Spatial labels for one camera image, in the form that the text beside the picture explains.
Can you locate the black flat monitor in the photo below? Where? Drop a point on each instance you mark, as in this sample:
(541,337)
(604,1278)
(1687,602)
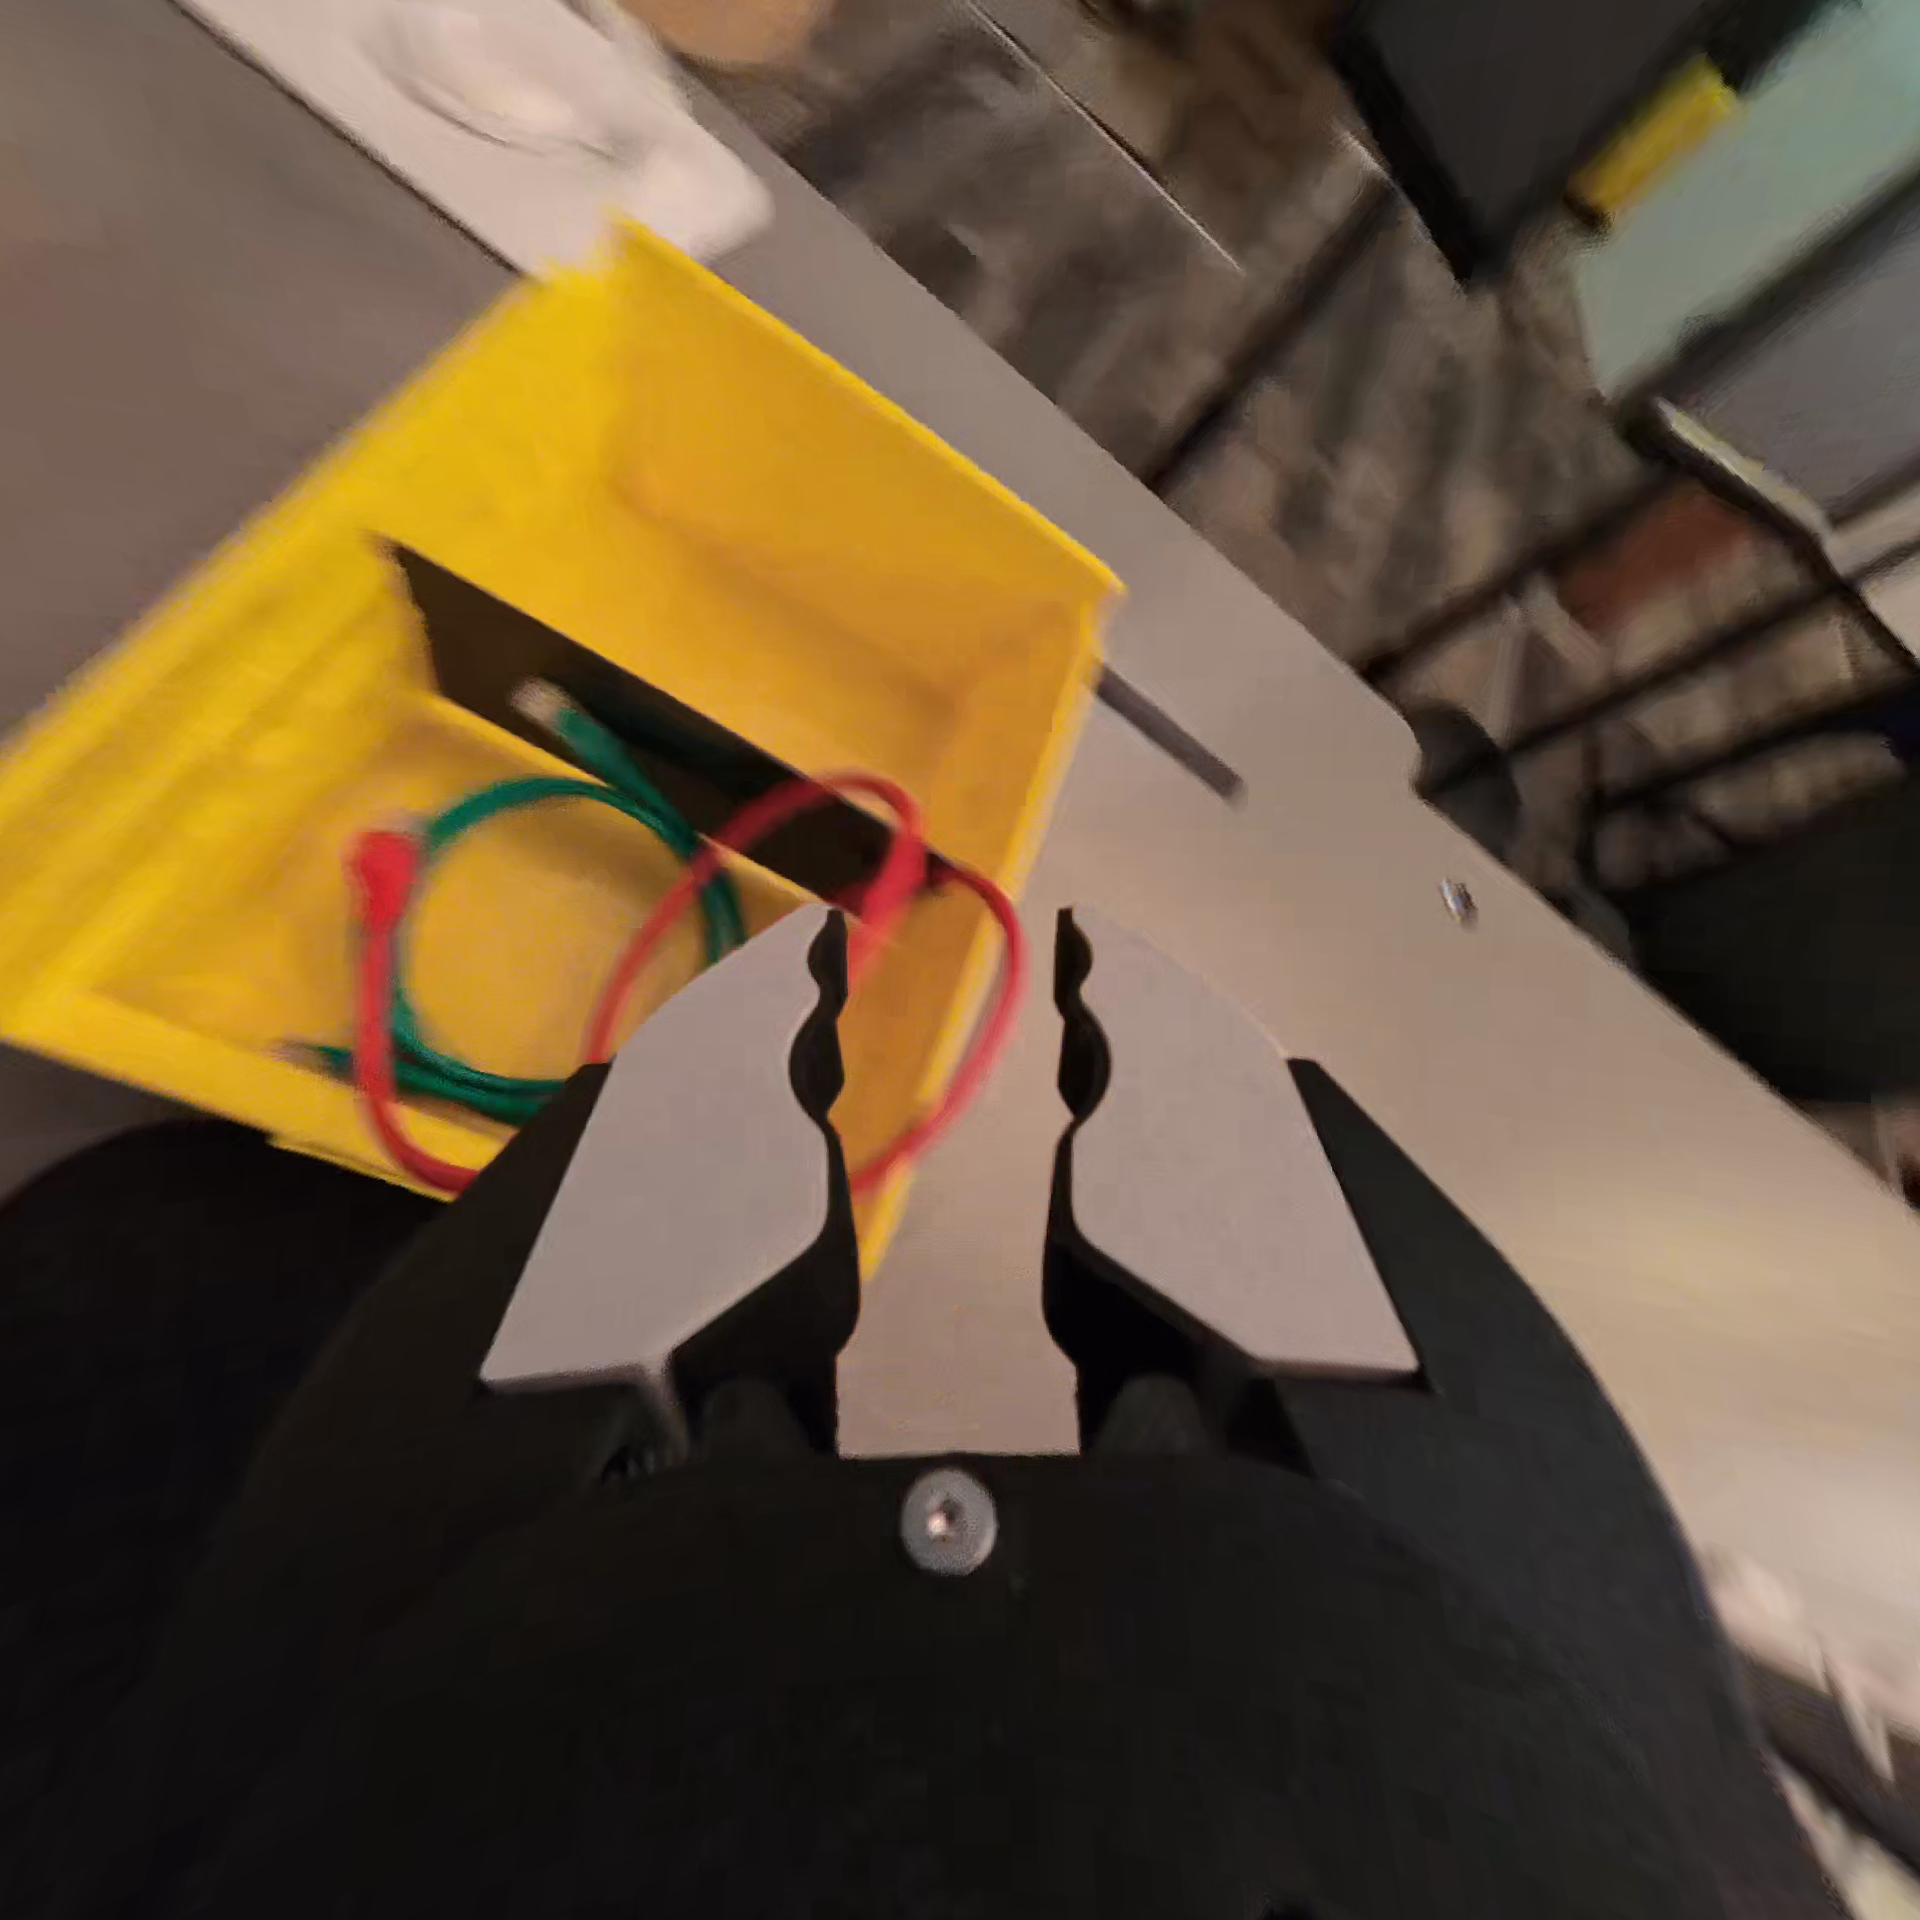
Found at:
(1499,105)

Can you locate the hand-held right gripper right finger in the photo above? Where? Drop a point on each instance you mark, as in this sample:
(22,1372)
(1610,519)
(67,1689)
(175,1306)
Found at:
(1215,1202)

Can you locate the black framed display panel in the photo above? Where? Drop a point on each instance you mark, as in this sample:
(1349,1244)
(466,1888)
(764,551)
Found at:
(1754,256)

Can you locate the yellow plastic bin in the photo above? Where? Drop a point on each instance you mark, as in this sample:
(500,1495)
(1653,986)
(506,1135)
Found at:
(749,494)

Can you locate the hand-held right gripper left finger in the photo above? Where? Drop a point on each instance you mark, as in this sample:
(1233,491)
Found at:
(676,1202)

